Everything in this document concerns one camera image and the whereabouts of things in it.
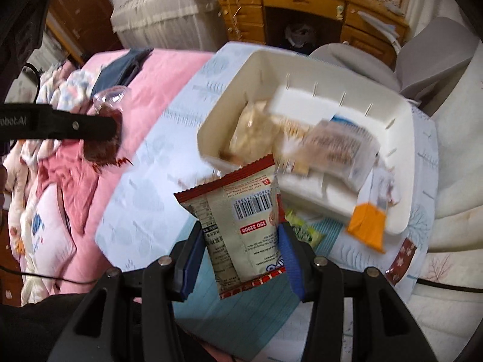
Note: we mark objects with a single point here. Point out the small rice cracker packet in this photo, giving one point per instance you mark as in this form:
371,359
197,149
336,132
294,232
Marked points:
292,139

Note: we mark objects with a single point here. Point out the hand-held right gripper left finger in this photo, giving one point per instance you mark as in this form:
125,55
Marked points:
192,267

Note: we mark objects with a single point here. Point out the orange snack packet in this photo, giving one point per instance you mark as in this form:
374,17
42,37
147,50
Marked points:
368,226

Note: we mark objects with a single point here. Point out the crumpled pink garment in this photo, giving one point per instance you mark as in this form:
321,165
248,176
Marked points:
71,173

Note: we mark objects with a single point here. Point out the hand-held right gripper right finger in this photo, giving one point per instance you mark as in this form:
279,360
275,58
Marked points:
292,267

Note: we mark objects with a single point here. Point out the white floral cloth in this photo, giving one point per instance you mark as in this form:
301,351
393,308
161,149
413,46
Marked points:
71,90

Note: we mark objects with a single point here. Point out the wooden desk with drawers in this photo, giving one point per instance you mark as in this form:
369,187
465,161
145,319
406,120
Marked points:
249,7

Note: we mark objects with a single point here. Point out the pink blanket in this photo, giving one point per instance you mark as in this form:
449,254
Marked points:
162,79

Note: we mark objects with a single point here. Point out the grey office chair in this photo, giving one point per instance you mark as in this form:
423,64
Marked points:
434,52

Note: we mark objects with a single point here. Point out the red-edged beige snack packet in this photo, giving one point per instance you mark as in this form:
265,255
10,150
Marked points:
234,203

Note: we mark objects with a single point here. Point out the clear packet with dark snack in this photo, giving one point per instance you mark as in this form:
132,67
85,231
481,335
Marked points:
109,100

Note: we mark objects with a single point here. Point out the green snack packet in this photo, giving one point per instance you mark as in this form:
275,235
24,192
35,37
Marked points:
307,232

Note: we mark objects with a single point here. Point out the black trash bin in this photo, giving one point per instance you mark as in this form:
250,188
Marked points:
300,34

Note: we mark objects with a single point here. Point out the beige cracker packet with text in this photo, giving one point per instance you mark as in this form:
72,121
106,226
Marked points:
336,147

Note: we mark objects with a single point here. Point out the blue snack packet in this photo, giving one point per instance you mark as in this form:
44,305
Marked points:
347,119

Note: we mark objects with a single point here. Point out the printed pink quilt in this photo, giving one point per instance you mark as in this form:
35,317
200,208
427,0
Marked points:
45,233

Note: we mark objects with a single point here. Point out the tree-print tablecloth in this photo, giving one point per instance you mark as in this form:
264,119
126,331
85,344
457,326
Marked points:
158,158

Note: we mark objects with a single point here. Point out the white plastic bin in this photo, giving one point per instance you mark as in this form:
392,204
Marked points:
245,71

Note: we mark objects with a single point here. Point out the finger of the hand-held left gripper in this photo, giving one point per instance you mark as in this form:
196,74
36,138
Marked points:
83,126

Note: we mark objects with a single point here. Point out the white printed snack packet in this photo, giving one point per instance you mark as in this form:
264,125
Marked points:
385,188

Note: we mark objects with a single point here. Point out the large rice cracker packet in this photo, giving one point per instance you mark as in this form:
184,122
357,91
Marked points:
251,128

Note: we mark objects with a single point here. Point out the pale drawer ornament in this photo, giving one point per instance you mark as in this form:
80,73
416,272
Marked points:
340,11

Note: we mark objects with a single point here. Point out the folded navy cloth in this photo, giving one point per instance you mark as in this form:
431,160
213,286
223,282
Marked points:
117,69

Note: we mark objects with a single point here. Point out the dark red snack packet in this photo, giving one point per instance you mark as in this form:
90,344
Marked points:
402,260

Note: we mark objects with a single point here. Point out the cream floral curtain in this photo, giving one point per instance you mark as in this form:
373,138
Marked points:
456,181

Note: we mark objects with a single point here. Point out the brown wooden door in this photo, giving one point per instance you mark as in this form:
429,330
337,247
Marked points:
83,11

